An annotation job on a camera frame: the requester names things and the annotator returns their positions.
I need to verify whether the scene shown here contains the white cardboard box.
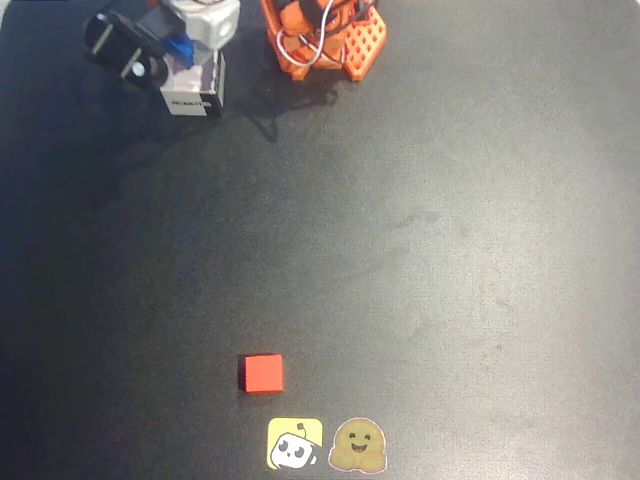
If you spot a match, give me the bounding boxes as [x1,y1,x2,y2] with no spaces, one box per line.
[159,47,229,119]

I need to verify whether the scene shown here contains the white red servo wires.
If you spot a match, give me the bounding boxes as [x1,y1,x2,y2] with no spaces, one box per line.
[276,0,352,69]

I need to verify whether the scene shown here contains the yellow robot sticker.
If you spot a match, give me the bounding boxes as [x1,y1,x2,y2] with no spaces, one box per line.
[266,417,325,471]

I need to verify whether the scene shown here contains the red cube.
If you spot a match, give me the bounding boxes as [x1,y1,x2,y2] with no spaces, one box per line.
[237,353,286,395]

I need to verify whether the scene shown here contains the hugging face sticker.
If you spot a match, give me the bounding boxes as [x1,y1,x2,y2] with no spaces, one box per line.
[327,416,389,473]

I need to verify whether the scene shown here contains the black gripper-mounted camera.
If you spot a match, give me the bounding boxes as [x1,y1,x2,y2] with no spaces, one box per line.
[81,8,191,92]

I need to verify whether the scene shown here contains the black desk mat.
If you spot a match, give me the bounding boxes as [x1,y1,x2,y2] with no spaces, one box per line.
[0,0,640,480]

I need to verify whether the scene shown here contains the blue cube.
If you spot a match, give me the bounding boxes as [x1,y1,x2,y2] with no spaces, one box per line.
[162,33,196,69]

